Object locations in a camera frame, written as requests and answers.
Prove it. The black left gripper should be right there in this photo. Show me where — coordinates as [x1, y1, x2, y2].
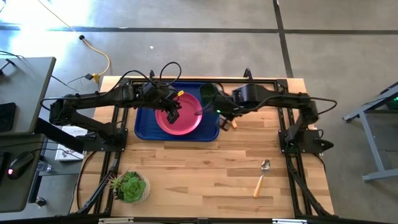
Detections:
[142, 81, 183, 111]

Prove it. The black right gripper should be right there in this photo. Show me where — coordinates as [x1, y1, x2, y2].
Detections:
[194, 82, 240, 121]

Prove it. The green faceted cup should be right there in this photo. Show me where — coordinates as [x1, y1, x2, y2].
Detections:
[199, 82, 219, 103]

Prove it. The red-pink round plate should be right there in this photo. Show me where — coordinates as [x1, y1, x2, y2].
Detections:
[155, 91, 204, 136]

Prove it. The blue plastic tray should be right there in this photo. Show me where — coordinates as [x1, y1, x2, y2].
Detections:
[134, 81, 221, 142]

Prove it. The spoon with orange handle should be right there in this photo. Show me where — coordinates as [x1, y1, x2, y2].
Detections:
[253, 159, 271, 199]

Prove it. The green succulent in white pot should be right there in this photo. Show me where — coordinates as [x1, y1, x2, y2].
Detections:
[108, 170, 152, 205]

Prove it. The black support beam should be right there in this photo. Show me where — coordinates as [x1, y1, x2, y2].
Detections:
[33, 117, 86, 154]

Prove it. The white printed booklet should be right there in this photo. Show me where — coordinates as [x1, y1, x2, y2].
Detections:
[55, 126, 90, 162]

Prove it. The black crossbar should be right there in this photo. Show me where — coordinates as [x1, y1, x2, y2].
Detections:
[0, 213, 398, 224]

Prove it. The clear water bottle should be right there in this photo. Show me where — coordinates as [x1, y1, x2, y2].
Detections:
[37, 160, 53, 174]

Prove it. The black computer mouse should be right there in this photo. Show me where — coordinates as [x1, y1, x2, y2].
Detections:
[6, 151, 35, 180]

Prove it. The black flat device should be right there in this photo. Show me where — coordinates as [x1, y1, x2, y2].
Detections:
[0, 102, 16, 133]

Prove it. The black device with green light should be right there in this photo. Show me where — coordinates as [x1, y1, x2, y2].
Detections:
[385, 93, 398, 110]

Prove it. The dark grey desk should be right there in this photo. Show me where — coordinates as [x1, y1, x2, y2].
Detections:
[0, 133, 47, 214]

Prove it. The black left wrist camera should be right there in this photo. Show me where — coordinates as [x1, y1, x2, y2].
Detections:
[166, 108, 181, 124]

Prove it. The black aluminium table frame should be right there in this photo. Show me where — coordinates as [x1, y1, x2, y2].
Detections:
[70, 68, 335, 218]

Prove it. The yellow extension cable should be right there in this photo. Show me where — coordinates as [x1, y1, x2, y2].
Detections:
[36, 0, 111, 84]

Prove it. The silver metal bracket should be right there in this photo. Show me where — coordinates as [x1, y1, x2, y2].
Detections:
[272, 218, 307, 224]
[98, 217, 134, 224]

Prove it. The grey metal table frame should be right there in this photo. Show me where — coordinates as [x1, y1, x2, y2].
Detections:
[341, 81, 398, 183]

